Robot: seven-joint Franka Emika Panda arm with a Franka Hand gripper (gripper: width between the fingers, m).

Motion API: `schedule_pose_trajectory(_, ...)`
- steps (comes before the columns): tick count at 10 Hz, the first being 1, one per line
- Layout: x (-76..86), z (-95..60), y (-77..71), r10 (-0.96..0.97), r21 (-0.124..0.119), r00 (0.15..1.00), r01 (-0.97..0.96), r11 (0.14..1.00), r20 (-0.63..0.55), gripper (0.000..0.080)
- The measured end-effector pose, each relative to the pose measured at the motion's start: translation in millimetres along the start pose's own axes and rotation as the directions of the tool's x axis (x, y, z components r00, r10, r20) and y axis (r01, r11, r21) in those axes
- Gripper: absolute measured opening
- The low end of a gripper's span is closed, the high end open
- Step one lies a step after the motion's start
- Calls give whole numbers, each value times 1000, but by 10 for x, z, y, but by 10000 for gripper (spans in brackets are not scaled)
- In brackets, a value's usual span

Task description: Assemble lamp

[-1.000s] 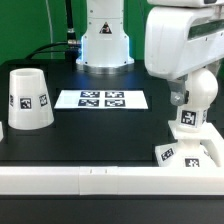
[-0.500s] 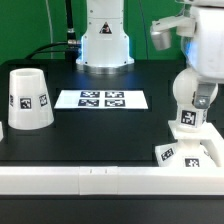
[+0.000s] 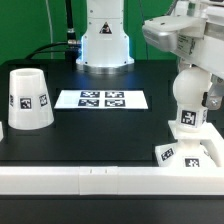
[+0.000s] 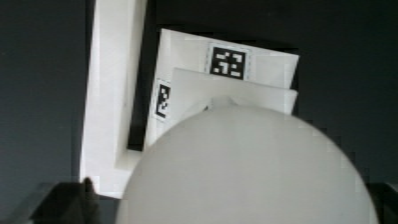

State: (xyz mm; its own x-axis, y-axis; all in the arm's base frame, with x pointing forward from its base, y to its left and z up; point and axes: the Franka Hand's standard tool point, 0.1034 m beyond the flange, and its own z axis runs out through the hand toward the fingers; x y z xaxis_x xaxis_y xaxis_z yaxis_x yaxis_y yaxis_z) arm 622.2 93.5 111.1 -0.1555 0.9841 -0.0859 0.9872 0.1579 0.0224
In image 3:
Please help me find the black thick cable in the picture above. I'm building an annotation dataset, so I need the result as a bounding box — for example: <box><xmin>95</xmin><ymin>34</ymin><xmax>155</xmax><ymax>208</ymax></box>
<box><xmin>24</xmin><ymin>39</ymin><xmax>82</xmax><ymax>60</ymax></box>

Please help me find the thin white cable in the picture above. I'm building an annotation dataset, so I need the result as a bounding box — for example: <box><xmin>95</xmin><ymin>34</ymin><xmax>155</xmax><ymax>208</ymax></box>
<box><xmin>45</xmin><ymin>0</ymin><xmax>55</xmax><ymax>60</ymax></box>

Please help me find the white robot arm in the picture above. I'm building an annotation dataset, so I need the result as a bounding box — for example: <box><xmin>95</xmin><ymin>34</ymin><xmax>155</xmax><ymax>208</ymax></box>
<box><xmin>77</xmin><ymin>0</ymin><xmax>224</xmax><ymax>110</ymax></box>

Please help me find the white lamp shade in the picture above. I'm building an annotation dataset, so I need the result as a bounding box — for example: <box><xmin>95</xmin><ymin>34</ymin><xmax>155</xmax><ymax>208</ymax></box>
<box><xmin>8</xmin><ymin>68</ymin><xmax>54</xmax><ymax>130</ymax></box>

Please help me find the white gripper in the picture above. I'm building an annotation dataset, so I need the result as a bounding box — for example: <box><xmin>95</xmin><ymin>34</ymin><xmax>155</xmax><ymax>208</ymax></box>
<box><xmin>142</xmin><ymin>0</ymin><xmax>224</xmax><ymax>79</ymax></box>

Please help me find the black vertical cable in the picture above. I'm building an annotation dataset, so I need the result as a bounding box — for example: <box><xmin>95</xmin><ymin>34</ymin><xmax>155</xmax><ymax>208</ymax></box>
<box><xmin>64</xmin><ymin>0</ymin><xmax>76</xmax><ymax>43</ymax></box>

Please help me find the white front fence bar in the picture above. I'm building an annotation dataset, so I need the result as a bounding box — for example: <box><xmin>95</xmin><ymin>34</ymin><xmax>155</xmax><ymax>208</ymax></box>
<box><xmin>0</xmin><ymin>166</ymin><xmax>224</xmax><ymax>196</ymax></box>

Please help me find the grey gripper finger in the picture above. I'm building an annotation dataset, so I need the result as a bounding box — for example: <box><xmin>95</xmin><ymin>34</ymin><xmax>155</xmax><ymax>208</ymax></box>
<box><xmin>202</xmin><ymin>75</ymin><xmax>224</xmax><ymax>110</ymax></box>

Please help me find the white lamp base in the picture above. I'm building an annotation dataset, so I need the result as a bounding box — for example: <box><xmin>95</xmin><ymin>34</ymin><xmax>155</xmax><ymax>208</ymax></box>
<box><xmin>155</xmin><ymin>121</ymin><xmax>218</xmax><ymax>168</ymax></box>

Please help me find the white marker sheet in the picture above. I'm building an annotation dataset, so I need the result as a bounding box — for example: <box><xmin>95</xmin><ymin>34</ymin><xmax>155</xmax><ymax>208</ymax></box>
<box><xmin>54</xmin><ymin>90</ymin><xmax>148</xmax><ymax>110</ymax></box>

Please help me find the white lamp bulb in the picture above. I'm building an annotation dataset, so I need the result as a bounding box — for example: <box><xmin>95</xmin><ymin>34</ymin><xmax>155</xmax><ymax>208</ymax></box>
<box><xmin>173</xmin><ymin>67</ymin><xmax>211</xmax><ymax>132</ymax></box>

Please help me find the white fence bar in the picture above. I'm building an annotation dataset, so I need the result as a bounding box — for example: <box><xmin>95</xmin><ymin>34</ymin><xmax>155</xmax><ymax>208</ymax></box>
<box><xmin>203</xmin><ymin>123</ymin><xmax>224</xmax><ymax>167</ymax></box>
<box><xmin>0</xmin><ymin>121</ymin><xmax>4</xmax><ymax>142</ymax></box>
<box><xmin>0</xmin><ymin>166</ymin><xmax>224</xmax><ymax>196</ymax></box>

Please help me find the white right fence bar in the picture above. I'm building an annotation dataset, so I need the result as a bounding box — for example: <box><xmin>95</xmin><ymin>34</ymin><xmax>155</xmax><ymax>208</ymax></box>
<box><xmin>203</xmin><ymin>123</ymin><xmax>224</xmax><ymax>167</ymax></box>

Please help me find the white left fence bar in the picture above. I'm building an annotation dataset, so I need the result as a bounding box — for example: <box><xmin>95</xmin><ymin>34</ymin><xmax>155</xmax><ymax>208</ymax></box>
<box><xmin>0</xmin><ymin>121</ymin><xmax>4</xmax><ymax>142</ymax></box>

